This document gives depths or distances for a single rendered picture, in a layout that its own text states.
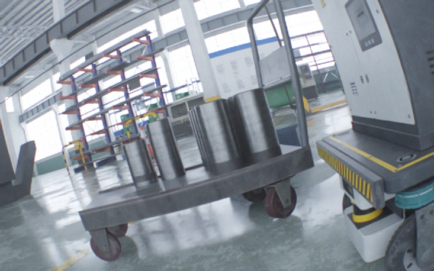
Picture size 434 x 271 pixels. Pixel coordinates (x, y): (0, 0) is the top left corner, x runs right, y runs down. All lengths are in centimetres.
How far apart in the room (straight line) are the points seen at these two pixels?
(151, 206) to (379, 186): 104
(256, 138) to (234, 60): 778
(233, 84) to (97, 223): 794
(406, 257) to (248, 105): 99
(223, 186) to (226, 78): 783
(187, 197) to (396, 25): 107
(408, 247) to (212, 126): 103
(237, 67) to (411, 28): 864
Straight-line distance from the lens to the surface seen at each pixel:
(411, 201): 65
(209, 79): 1152
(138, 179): 182
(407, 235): 69
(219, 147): 147
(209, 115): 147
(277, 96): 960
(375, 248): 82
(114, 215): 146
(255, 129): 145
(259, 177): 145
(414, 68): 63
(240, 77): 916
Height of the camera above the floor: 48
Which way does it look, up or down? 2 degrees down
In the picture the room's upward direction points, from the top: 16 degrees counter-clockwise
